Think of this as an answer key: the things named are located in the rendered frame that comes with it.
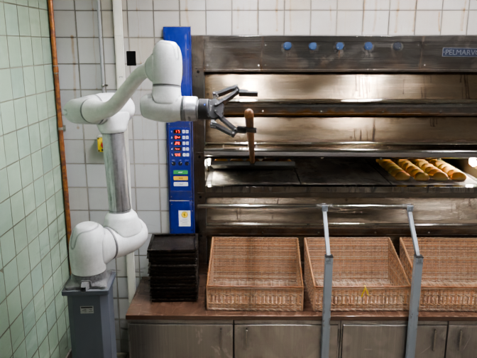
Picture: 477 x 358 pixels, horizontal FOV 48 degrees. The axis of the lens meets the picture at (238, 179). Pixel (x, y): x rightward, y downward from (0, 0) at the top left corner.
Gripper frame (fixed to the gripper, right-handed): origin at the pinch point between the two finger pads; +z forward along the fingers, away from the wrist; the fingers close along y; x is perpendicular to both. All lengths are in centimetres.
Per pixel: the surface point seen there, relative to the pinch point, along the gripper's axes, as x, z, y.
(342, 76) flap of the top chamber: -113, 49, -82
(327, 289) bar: -121, 41, 45
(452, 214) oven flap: -160, 125, -12
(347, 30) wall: -96, 50, -103
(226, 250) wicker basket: -165, -18, 17
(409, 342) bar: -140, 89, 69
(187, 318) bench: -134, -35, 63
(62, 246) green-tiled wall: -155, -121, 21
